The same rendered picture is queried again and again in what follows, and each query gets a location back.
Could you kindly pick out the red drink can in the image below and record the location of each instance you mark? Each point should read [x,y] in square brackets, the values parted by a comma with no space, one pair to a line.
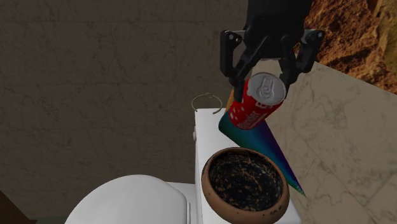
[252,108]

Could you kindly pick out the rainbow coloured cone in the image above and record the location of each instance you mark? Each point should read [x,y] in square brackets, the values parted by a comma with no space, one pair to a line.
[263,141]

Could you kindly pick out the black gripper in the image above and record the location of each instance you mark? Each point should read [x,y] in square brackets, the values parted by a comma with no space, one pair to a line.
[274,24]

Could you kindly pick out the brown speckled clay bowl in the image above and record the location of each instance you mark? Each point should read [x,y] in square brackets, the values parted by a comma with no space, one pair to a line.
[245,183]

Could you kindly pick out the white toilet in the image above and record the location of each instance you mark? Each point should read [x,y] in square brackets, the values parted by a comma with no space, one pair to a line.
[136,201]

